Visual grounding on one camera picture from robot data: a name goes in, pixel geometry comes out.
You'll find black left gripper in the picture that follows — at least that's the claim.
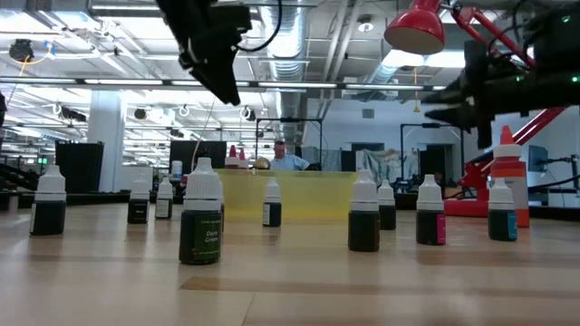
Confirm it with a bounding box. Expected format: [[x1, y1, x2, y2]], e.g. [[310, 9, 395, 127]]
[[156, 0, 242, 106]]

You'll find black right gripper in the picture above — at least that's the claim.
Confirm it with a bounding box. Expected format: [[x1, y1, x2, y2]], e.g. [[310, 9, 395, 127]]
[[420, 39, 580, 150]]

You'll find large orange squeeze bottle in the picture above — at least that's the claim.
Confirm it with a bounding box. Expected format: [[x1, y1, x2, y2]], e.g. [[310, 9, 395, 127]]
[[490, 124, 530, 229]]

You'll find small bottle pink label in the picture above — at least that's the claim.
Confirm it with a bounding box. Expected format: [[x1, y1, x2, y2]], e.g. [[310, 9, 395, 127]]
[[415, 174, 448, 246]]

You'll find small black dropper bottle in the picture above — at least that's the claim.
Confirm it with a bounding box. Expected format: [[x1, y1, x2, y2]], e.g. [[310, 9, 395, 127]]
[[377, 178, 398, 231], [29, 164, 68, 236], [347, 168, 381, 254], [262, 178, 283, 228]]

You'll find small bottle blue label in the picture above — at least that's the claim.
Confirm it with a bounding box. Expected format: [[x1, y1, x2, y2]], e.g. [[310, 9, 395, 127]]
[[488, 177, 518, 243]]

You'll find small bottle white label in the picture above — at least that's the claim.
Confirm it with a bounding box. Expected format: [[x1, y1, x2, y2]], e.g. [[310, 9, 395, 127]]
[[154, 175, 175, 221]]

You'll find small bottle black label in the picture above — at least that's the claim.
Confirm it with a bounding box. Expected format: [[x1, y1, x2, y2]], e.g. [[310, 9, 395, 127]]
[[127, 174, 150, 225]]

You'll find small bottle dark green label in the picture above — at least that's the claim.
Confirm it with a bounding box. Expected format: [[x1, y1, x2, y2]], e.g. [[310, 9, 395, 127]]
[[179, 157, 224, 266]]

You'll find black screen panel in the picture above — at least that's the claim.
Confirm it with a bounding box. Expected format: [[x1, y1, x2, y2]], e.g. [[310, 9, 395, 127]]
[[169, 139, 227, 176]]

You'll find grey crumpled sheet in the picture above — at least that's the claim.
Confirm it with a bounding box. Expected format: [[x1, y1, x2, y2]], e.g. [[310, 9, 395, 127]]
[[355, 149, 421, 185]]

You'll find red desk lamp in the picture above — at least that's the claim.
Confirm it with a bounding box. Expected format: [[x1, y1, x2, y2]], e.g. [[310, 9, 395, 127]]
[[383, 0, 567, 217]]

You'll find long light strip bar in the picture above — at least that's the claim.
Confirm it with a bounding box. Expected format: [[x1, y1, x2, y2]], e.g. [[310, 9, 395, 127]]
[[0, 76, 448, 93]]

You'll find person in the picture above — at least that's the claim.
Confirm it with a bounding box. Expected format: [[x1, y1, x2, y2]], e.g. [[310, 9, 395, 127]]
[[270, 139, 312, 172]]

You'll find white square pillar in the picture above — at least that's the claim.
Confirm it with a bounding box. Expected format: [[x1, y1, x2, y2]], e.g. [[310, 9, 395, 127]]
[[88, 90, 127, 194]]

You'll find black partition panel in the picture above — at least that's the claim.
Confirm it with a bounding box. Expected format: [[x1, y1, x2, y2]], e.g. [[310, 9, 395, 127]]
[[54, 140, 104, 194]]

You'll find yellow translucent plastic bin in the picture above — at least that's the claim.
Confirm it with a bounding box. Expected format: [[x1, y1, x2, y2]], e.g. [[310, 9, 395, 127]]
[[216, 169, 360, 224]]

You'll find black ceiling device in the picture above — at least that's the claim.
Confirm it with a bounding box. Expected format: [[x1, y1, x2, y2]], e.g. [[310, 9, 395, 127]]
[[8, 38, 35, 63]]

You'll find yellow hanging cord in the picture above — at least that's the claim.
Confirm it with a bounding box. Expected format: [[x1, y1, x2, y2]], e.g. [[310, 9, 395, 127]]
[[411, 66, 421, 114]]

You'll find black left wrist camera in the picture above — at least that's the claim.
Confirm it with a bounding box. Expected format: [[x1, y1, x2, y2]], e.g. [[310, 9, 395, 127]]
[[216, 5, 253, 47]]

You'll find silver air duct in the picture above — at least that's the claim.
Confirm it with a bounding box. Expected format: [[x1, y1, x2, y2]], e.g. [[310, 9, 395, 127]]
[[258, 3, 310, 82]]

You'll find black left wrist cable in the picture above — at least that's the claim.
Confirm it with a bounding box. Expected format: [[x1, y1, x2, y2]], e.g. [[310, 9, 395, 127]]
[[234, 0, 284, 53]]

